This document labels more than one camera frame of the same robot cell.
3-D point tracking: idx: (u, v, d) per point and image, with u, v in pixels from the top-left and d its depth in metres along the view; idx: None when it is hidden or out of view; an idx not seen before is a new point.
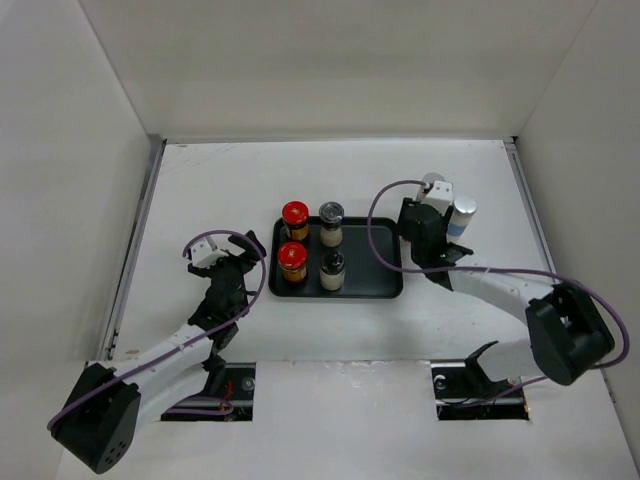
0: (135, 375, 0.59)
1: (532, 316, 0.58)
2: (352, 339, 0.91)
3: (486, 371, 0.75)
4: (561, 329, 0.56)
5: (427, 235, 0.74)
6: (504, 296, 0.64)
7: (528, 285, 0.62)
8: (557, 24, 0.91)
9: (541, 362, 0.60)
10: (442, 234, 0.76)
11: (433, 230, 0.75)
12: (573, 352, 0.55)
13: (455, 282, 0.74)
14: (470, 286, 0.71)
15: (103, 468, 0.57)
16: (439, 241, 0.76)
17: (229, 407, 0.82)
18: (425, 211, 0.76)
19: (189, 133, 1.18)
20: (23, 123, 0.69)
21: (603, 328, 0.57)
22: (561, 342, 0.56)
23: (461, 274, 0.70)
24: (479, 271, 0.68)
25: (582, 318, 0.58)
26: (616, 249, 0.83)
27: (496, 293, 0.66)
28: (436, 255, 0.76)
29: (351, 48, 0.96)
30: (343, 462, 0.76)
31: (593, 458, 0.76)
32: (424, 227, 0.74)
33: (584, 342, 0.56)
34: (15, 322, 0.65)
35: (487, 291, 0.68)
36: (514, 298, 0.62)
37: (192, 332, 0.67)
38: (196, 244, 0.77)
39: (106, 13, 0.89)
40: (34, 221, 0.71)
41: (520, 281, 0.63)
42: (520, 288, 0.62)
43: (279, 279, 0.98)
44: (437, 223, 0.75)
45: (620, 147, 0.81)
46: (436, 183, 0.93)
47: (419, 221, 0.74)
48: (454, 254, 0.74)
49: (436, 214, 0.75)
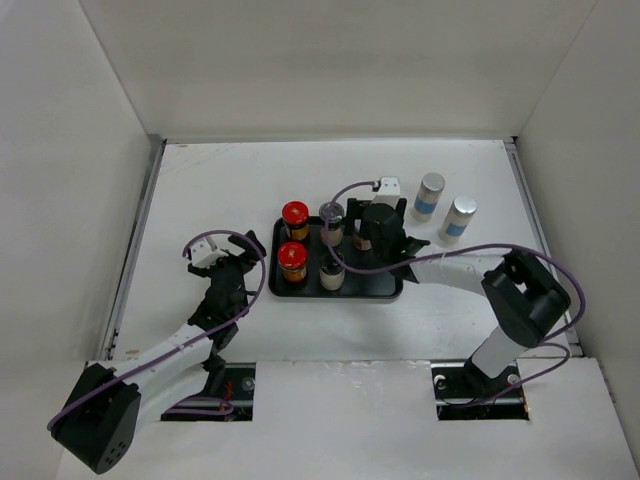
0: (135, 375, 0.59)
1: (489, 290, 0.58)
2: (351, 339, 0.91)
3: (486, 371, 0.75)
4: (517, 295, 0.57)
5: (387, 233, 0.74)
6: (463, 275, 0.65)
7: (481, 260, 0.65)
8: (557, 23, 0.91)
9: (508, 330, 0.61)
10: (401, 231, 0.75)
11: (393, 228, 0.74)
12: (533, 314, 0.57)
13: (418, 274, 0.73)
14: (431, 274, 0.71)
15: (103, 468, 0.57)
16: (399, 238, 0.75)
17: (229, 407, 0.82)
18: (382, 211, 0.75)
19: (189, 133, 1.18)
20: (23, 124, 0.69)
21: (556, 285, 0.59)
22: (521, 308, 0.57)
23: (422, 265, 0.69)
24: (436, 259, 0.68)
25: (536, 280, 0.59)
26: (616, 248, 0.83)
27: (454, 274, 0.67)
28: (398, 251, 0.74)
29: (351, 48, 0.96)
30: (343, 462, 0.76)
31: (593, 458, 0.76)
32: (383, 226, 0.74)
33: (543, 303, 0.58)
34: (14, 322, 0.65)
35: (446, 275, 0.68)
36: (473, 275, 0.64)
37: (192, 332, 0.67)
38: (196, 244, 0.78)
39: (106, 13, 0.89)
40: (34, 221, 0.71)
41: (473, 258, 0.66)
42: (475, 264, 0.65)
43: (279, 279, 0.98)
44: (396, 221, 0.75)
45: (621, 147, 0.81)
46: (383, 179, 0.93)
47: (378, 222, 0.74)
48: (414, 247, 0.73)
49: (393, 213, 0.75)
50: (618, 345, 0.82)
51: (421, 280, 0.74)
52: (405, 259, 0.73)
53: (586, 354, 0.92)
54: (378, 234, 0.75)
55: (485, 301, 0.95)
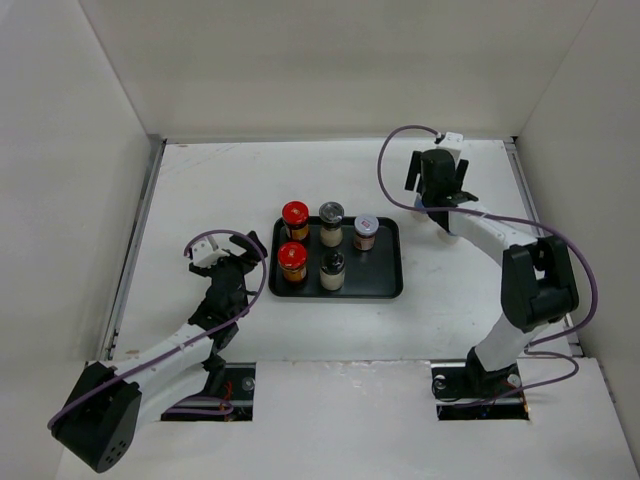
0: (136, 374, 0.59)
1: (507, 262, 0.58)
2: (352, 339, 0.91)
3: (484, 363, 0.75)
4: (531, 278, 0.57)
5: (436, 174, 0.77)
6: (492, 239, 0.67)
7: (515, 233, 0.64)
8: (556, 23, 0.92)
9: (506, 305, 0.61)
10: (451, 177, 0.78)
11: (444, 171, 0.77)
12: (536, 302, 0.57)
13: (454, 225, 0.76)
14: (467, 230, 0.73)
15: (103, 467, 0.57)
16: (448, 185, 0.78)
17: (229, 407, 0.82)
18: (440, 152, 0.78)
19: (189, 133, 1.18)
20: (23, 123, 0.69)
21: (572, 284, 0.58)
22: (526, 292, 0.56)
23: (458, 215, 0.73)
24: (475, 215, 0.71)
25: (555, 273, 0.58)
26: (616, 247, 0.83)
27: (485, 236, 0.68)
28: (442, 197, 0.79)
29: (351, 48, 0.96)
30: (343, 462, 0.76)
31: (593, 458, 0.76)
32: (435, 166, 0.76)
33: (549, 294, 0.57)
34: (14, 322, 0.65)
35: (479, 234, 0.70)
36: (499, 243, 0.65)
37: (192, 331, 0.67)
38: (197, 243, 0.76)
39: (106, 13, 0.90)
40: (34, 221, 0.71)
41: (508, 229, 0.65)
42: (506, 234, 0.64)
43: (279, 279, 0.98)
44: (450, 167, 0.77)
45: (620, 147, 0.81)
46: (448, 134, 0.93)
47: (431, 160, 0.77)
48: (459, 198, 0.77)
49: (451, 158, 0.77)
50: (617, 345, 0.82)
51: (452, 232, 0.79)
52: (446, 204, 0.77)
53: (586, 354, 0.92)
54: (428, 172, 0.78)
55: (486, 301, 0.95)
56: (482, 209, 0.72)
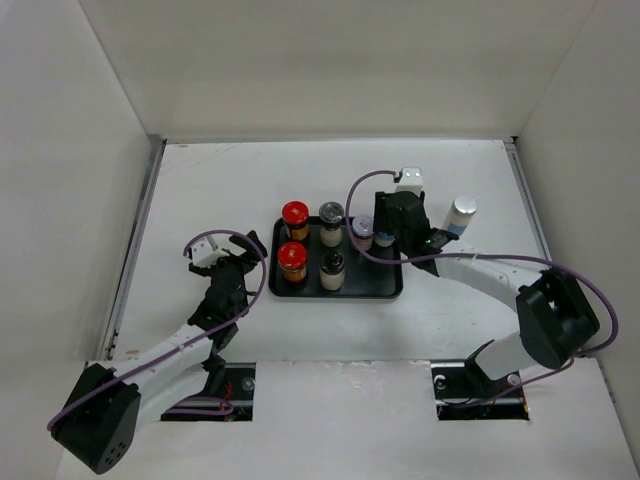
0: (135, 375, 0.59)
1: (522, 306, 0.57)
2: (351, 340, 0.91)
3: (488, 373, 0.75)
4: (551, 316, 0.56)
5: (410, 222, 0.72)
6: (494, 283, 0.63)
7: (516, 271, 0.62)
8: (557, 23, 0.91)
9: (532, 347, 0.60)
10: (424, 220, 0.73)
11: (417, 215, 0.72)
12: (562, 337, 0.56)
13: (442, 269, 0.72)
14: (457, 272, 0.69)
15: (103, 468, 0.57)
16: (424, 228, 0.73)
17: (229, 407, 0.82)
18: (406, 198, 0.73)
19: (189, 133, 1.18)
20: (22, 123, 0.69)
21: (589, 310, 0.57)
22: (552, 330, 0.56)
23: (448, 261, 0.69)
24: (467, 257, 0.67)
25: (570, 303, 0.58)
26: (617, 249, 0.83)
27: (484, 280, 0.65)
28: (421, 241, 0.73)
29: (351, 48, 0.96)
30: (342, 461, 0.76)
31: (592, 458, 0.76)
32: (405, 214, 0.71)
33: (572, 326, 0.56)
34: (14, 322, 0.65)
35: (475, 278, 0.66)
36: (503, 286, 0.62)
37: (192, 332, 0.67)
38: (196, 242, 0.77)
39: (106, 13, 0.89)
40: (34, 221, 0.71)
41: (507, 268, 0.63)
42: (509, 275, 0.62)
43: (279, 279, 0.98)
44: (419, 209, 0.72)
45: (620, 147, 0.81)
46: (403, 170, 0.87)
47: (400, 208, 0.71)
48: (439, 239, 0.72)
49: (419, 202, 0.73)
50: (617, 345, 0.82)
51: (442, 275, 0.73)
52: (429, 250, 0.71)
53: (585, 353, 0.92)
54: (400, 221, 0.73)
55: (485, 300, 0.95)
56: (470, 249, 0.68)
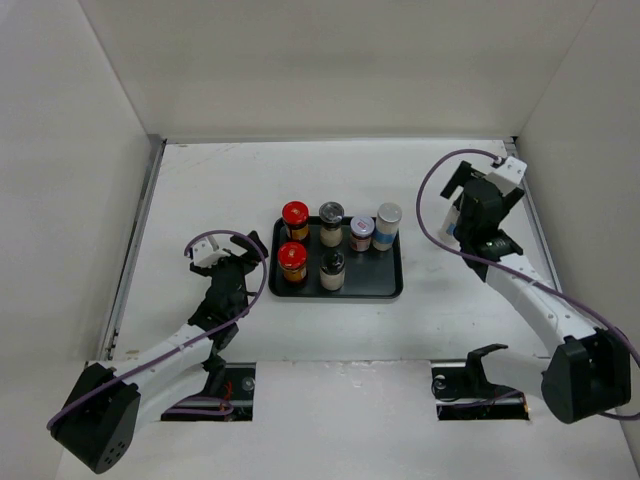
0: (135, 375, 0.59)
1: (561, 357, 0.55)
2: (352, 340, 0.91)
3: (489, 376, 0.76)
4: (586, 378, 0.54)
5: (480, 218, 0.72)
6: (542, 318, 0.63)
7: (570, 316, 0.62)
8: (556, 23, 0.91)
9: (549, 390, 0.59)
10: (495, 222, 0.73)
11: (489, 215, 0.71)
12: (586, 402, 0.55)
13: (490, 276, 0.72)
14: (506, 287, 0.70)
15: (103, 468, 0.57)
16: (490, 229, 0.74)
17: (229, 407, 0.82)
18: (489, 193, 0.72)
19: (189, 133, 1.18)
20: (22, 122, 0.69)
21: (625, 384, 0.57)
22: (580, 393, 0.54)
23: (501, 273, 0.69)
24: (524, 280, 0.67)
25: (610, 370, 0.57)
26: (617, 249, 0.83)
27: (533, 308, 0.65)
28: (481, 242, 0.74)
29: (351, 48, 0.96)
30: (342, 461, 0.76)
31: (591, 459, 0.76)
32: (480, 208, 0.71)
33: (602, 392, 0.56)
34: (14, 321, 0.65)
35: (523, 301, 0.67)
36: (550, 325, 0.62)
37: (192, 332, 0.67)
38: (197, 242, 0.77)
39: (105, 13, 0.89)
40: (34, 221, 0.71)
41: (561, 311, 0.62)
42: (560, 317, 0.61)
43: (279, 279, 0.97)
44: (497, 208, 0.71)
45: (622, 147, 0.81)
46: (509, 158, 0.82)
47: (477, 201, 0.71)
48: (500, 246, 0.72)
49: (500, 201, 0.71)
50: None
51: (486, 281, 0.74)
52: (486, 253, 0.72)
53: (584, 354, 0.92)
54: (471, 212, 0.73)
55: (485, 301, 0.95)
56: (529, 272, 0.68)
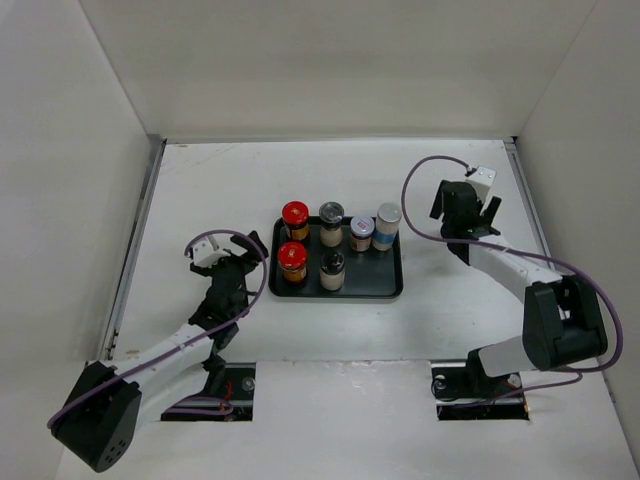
0: (135, 373, 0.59)
1: (529, 297, 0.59)
2: (352, 339, 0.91)
3: (486, 368, 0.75)
4: (556, 316, 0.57)
5: (457, 206, 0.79)
6: (514, 276, 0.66)
7: (539, 269, 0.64)
8: (556, 24, 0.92)
9: (529, 345, 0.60)
10: (473, 212, 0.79)
11: (464, 204, 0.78)
12: (560, 341, 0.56)
13: (474, 257, 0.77)
14: (487, 262, 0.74)
15: (103, 467, 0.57)
16: (470, 218, 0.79)
17: (229, 407, 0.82)
18: (463, 186, 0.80)
19: (189, 133, 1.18)
20: (23, 123, 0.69)
21: (599, 328, 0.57)
22: (552, 331, 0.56)
23: (479, 248, 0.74)
24: (497, 249, 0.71)
25: (582, 314, 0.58)
26: (617, 248, 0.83)
27: (507, 271, 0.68)
28: (463, 229, 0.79)
29: (351, 49, 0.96)
30: (342, 461, 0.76)
31: (591, 458, 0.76)
32: (456, 198, 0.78)
33: (576, 335, 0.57)
34: (14, 321, 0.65)
35: (500, 268, 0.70)
36: (521, 279, 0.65)
37: (192, 331, 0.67)
38: (197, 242, 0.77)
39: (105, 14, 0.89)
40: (34, 222, 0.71)
41: (531, 266, 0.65)
42: (529, 270, 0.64)
43: (279, 279, 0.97)
44: (471, 198, 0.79)
45: (621, 148, 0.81)
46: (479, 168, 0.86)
47: (452, 192, 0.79)
48: (480, 231, 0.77)
49: (473, 192, 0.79)
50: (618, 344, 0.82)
51: (473, 264, 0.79)
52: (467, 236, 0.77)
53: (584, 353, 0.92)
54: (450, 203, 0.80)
55: (486, 301, 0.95)
56: (504, 243, 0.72)
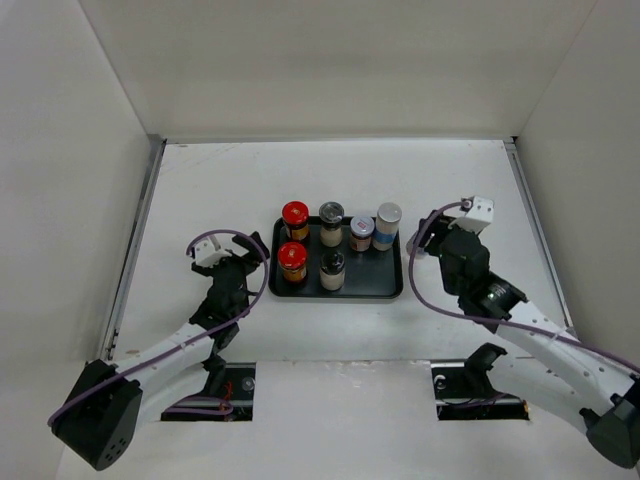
0: (136, 372, 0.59)
1: (614, 419, 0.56)
2: (352, 340, 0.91)
3: (494, 382, 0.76)
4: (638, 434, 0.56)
5: (472, 269, 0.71)
6: (578, 378, 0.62)
7: (604, 371, 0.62)
8: (556, 24, 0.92)
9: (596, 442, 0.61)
10: (486, 271, 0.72)
11: (478, 267, 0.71)
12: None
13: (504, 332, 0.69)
14: (525, 344, 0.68)
15: (103, 465, 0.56)
16: (484, 279, 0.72)
17: (229, 407, 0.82)
18: (469, 246, 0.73)
19: (189, 133, 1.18)
20: (23, 123, 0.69)
21: None
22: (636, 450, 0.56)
23: (519, 331, 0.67)
24: (545, 336, 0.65)
25: None
26: (618, 250, 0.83)
27: (563, 366, 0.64)
28: (481, 295, 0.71)
29: (351, 48, 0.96)
30: (342, 461, 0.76)
31: (592, 458, 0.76)
32: (470, 261, 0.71)
33: None
34: (14, 320, 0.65)
35: (551, 358, 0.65)
36: (589, 384, 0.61)
37: (193, 330, 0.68)
38: (199, 242, 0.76)
39: (105, 13, 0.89)
40: (34, 222, 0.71)
41: (594, 365, 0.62)
42: (595, 374, 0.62)
43: (279, 279, 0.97)
44: (482, 258, 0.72)
45: (621, 148, 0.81)
46: (477, 200, 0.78)
47: (465, 257, 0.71)
48: (501, 293, 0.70)
49: (482, 250, 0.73)
50: (618, 345, 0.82)
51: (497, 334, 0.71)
52: (491, 306, 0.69)
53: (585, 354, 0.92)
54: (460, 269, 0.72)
55: None
56: (548, 325, 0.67)
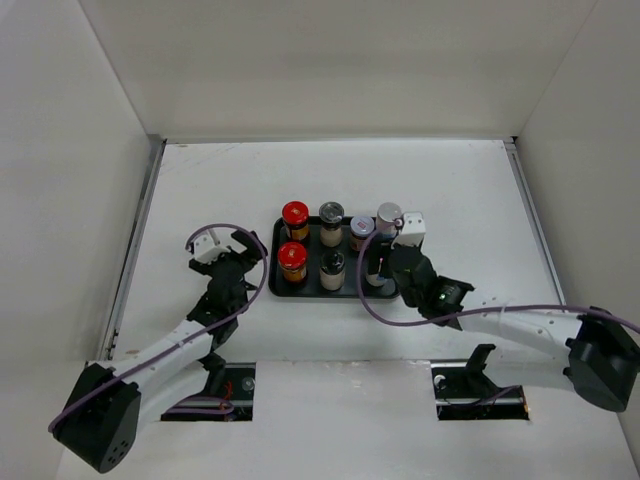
0: (134, 373, 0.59)
1: (576, 364, 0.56)
2: (351, 339, 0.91)
3: (491, 377, 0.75)
4: (606, 365, 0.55)
5: (420, 279, 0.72)
6: (535, 338, 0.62)
7: (553, 321, 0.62)
8: (555, 24, 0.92)
9: (589, 396, 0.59)
10: (433, 274, 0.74)
11: (425, 274, 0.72)
12: (620, 383, 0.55)
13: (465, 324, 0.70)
14: (483, 327, 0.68)
15: (107, 467, 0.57)
16: (433, 282, 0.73)
17: (229, 407, 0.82)
18: (410, 257, 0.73)
19: (189, 133, 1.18)
20: (23, 123, 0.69)
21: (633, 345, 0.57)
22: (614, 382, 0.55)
23: (471, 317, 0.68)
24: (494, 311, 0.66)
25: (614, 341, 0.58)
26: (617, 249, 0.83)
27: (518, 333, 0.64)
28: (435, 299, 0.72)
29: (352, 48, 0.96)
30: (341, 462, 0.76)
31: (592, 458, 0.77)
32: (415, 273, 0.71)
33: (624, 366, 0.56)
34: (14, 321, 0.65)
35: (507, 331, 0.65)
36: (545, 339, 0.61)
37: (192, 327, 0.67)
38: (198, 237, 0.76)
39: (105, 13, 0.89)
40: (34, 222, 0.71)
41: (542, 320, 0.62)
42: (547, 327, 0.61)
43: (279, 279, 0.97)
44: (426, 265, 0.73)
45: (621, 147, 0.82)
46: (405, 215, 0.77)
47: (409, 269, 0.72)
48: (452, 291, 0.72)
49: (423, 257, 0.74)
50: None
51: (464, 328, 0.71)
52: (447, 307, 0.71)
53: None
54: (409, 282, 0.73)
55: None
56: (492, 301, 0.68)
